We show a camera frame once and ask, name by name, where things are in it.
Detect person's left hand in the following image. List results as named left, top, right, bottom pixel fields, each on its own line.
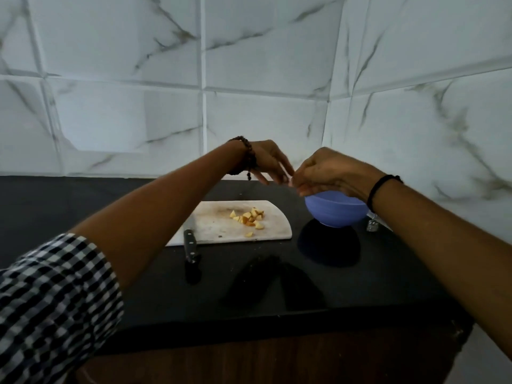
left=251, top=139, right=296, bottom=186

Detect person's right hand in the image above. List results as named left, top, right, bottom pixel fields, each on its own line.
left=290, top=147, right=387, bottom=204

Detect blue plastic bowl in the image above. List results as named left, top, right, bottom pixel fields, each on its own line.
left=305, top=190, right=370, bottom=228

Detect chopped yellow food pieces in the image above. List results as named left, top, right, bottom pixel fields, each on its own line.
left=229, top=207, right=266, bottom=238

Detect white cutting board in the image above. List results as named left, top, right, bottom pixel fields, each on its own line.
left=165, top=200, right=293, bottom=247

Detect steel kitchen knife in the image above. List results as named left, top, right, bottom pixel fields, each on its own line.
left=183, top=215, right=202, bottom=265

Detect person's right forearm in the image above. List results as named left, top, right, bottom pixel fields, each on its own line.
left=372, top=179, right=512, bottom=361

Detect person's left forearm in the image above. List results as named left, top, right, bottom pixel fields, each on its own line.
left=68, top=141, right=247, bottom=292

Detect black wristband with charm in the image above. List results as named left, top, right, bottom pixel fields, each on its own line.
left=366, top=174, right=404, bottom=233

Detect dark wooden cabinet door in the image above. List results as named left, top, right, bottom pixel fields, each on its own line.
left=76, top=327, right=469, bottom=384

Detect black white checkered shirt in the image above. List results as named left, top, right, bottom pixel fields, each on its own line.
left=0, top=233, right=125, bottom=384

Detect brown bead bracelet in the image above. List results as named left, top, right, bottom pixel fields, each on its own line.
left=227, top=135, right=258, bottom=181

